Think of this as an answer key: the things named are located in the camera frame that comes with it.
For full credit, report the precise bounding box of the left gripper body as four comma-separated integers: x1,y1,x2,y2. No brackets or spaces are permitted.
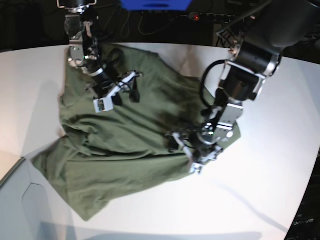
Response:
192,131,220,160

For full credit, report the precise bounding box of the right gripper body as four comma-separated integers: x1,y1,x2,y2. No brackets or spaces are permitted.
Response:
86,66,118,99

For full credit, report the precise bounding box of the green t-shirt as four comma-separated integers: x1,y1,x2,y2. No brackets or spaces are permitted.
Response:
31,47,204,221

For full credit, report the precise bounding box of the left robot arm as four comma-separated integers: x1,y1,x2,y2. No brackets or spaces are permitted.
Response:
168,0,320,164

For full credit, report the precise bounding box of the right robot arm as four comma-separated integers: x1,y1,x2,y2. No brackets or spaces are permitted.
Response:
56,0,142,113

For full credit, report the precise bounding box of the blue box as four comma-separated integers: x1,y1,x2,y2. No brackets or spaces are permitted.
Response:
120,0,192,11

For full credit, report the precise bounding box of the black power strip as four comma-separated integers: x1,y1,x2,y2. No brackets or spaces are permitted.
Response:
188,12,236,24

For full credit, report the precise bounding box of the grey partition panel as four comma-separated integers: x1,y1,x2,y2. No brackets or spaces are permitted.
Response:
0,158,48,240

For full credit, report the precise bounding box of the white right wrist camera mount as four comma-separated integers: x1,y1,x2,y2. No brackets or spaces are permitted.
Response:
93,70,143,113

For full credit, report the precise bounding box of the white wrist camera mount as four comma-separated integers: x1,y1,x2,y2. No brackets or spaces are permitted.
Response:
171,132,224,175
93,70,143,113

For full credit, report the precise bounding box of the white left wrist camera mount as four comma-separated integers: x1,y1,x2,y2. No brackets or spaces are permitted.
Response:
171,132,224,175

